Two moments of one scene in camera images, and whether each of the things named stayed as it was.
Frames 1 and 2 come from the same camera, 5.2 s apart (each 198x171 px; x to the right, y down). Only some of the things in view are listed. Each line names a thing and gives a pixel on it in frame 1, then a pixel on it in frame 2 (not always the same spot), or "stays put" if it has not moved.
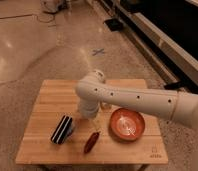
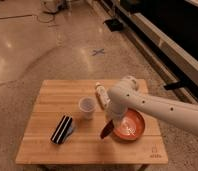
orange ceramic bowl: (127, 125) stays put
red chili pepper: (91, 142) -> (107, 130)
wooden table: (58, 133) stays put
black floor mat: (113, 24) stays put
